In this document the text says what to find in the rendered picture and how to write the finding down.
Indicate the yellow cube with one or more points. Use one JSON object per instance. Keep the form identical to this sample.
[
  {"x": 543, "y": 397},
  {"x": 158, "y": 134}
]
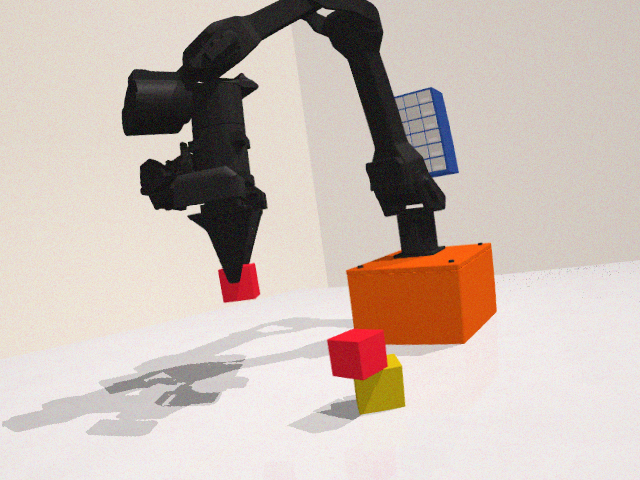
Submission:
[{"x": 381, "y": 391}]

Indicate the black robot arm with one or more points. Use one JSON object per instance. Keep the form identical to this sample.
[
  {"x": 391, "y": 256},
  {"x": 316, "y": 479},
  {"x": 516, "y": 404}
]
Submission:
[{"x": 162, "y": 102}]

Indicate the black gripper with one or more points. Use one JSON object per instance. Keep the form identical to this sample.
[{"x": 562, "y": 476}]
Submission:
[{"x": 222, "y": 181}]

